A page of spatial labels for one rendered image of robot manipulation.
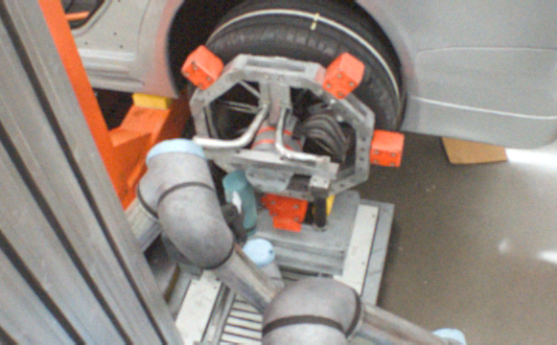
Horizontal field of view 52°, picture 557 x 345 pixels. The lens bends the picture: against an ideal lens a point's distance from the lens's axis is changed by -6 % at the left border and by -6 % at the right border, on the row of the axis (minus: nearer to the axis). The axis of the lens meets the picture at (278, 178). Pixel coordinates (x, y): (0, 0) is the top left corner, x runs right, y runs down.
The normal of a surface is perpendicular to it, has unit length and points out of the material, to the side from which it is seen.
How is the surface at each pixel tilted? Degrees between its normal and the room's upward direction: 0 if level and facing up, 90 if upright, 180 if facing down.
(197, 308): 0
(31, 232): 90
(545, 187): 0
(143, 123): 0
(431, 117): 90
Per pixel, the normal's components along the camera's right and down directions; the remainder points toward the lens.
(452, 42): -0.26, 0.76
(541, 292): -0.07, -0.63
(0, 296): 0.97, 0.15
